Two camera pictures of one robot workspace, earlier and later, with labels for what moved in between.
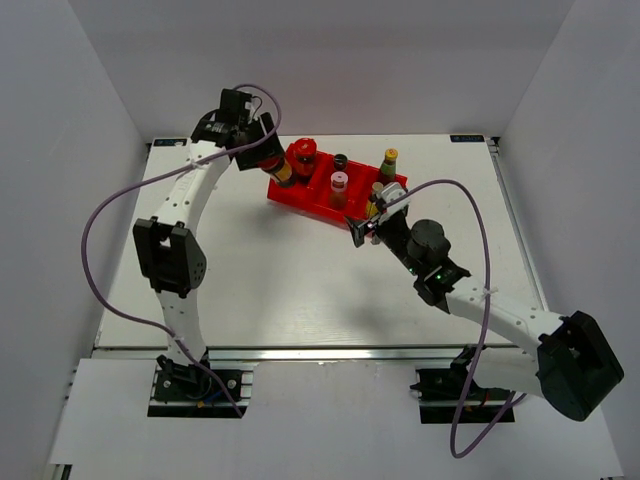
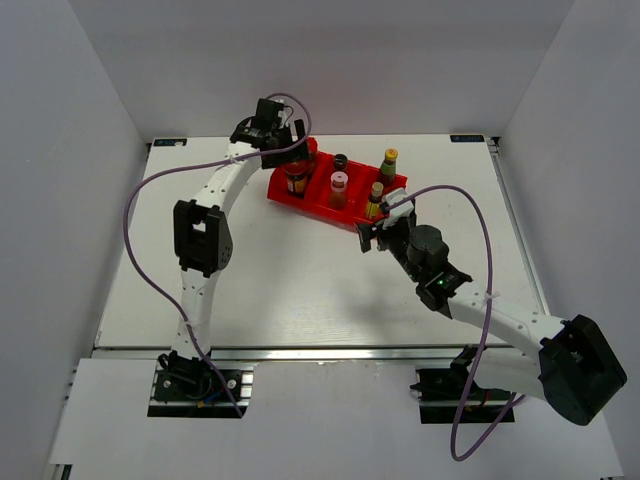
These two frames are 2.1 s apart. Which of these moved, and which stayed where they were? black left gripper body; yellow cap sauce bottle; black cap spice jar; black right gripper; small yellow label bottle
Moved: black left gripper body
Stayed: yellow cap sauce bottle; black cap spice jar; black right gripper; small yellow label bottle
